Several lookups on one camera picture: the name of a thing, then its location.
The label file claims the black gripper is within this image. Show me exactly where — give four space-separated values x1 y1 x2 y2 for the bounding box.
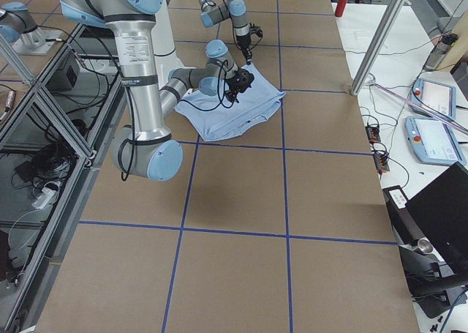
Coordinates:
224 69 254 103
236 34 252 64

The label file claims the light blue t-shirt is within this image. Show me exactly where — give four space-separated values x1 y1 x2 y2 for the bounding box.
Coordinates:
175 64 285 142

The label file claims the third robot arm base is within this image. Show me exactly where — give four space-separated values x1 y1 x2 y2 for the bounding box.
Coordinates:
1 1 63 56

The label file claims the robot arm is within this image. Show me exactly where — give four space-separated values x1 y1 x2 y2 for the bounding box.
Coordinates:
61 0 254 182
198 0 263 64

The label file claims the orange terminal block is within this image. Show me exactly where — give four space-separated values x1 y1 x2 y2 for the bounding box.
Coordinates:
365 125 381 143
372 151 390 174

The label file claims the metal reacher grabber tool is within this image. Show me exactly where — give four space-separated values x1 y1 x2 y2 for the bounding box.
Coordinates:
365 79 467 135

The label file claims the far teach pendant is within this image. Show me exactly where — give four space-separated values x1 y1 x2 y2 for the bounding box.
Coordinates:
410 78 456 120

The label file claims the teach pendant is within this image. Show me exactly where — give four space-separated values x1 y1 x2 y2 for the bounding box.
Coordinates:
410 78 456 120
404 116 467 166

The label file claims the near teach pendant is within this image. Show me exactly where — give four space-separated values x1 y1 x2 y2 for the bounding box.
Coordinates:
404 116 467 166

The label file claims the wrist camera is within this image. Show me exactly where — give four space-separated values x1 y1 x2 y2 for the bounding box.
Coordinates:
249 23 263 39
236 69 254 91

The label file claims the white camera mast base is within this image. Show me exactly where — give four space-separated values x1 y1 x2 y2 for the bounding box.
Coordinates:
151 0 188 93

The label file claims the aluminium frame post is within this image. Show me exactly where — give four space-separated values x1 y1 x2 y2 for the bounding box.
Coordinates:
350 0 406 96

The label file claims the aluminium table frame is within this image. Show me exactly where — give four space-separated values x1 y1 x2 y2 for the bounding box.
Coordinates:
1 26 124 332

